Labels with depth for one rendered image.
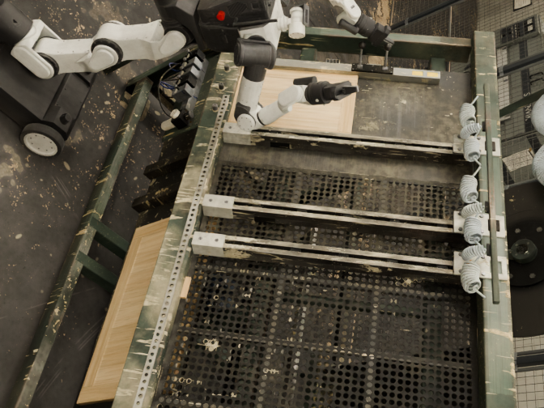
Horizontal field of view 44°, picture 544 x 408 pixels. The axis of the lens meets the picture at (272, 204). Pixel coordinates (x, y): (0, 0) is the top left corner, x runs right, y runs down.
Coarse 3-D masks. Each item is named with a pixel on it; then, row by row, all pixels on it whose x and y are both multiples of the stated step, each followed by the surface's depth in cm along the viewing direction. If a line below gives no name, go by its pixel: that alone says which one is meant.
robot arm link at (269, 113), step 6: (276, 102) 269; (258, 108) 278; (264, 108) 272; (270, 108) 270; (276, 108) 268; (252, 114) 273; (258, 114) 274; (264, 114) 272; (270, 114) 270; (276, 114) 270; (282, 114) 270; (258, 120) 274; (264, 120) 273; (270, 120) 272; (258, 126) 276
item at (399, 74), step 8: (280, 64) 326; (288, 64) 326; (296, 64) 325; (304, 64) 325; (312, 64) 325; (320, 64) 325; (328, 64) 325; (336, 64) 324; (344, 64) 324; (328, 72) 324; (336, 72) 323; (344, 72) 322; (352, 72) 322; (360, 72) 321; (400, 72) 319; (408, 72) 319; (424, 72) 319; (432, 72) 319; (392, 80) 322; (400, 80) 321; (408, 80) 320; (416, 80) 319; (424, 80) 318; (432, 80) 318
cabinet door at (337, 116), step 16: (240, 80) 323; (272, 80) 323; (288, 80) 322; (320, 80) 321; (336, 80) 321; (352, 80) 320; (272, 96) 316; (352, 96) 314; (304, 112) 309; (320, 112) 309; (336, 112) 308; (352, 112) 308; (304, 128) 302; (320, 128) 303; (336, 128) 302
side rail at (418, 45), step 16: (288, 32) 339; (320, 32) 338; (336, 32) 337; (288, 48) 347; (320, 48) 343; (336, 48) 342; (352, 48) 340; (368, 48) 338; (400, 48) 335; (416, 48) 334; (432, 48) 332; (448, 48) 331; (464, 48) 329
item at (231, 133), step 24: (264, 144) 298; (288, 144) 295; (312, 144) 293; (336, 144) 290; (360, 144) 288; (384, 144) 288; (408, 144) 289; (432, 144) 287; (456, 144) 282; (480, 144) 281
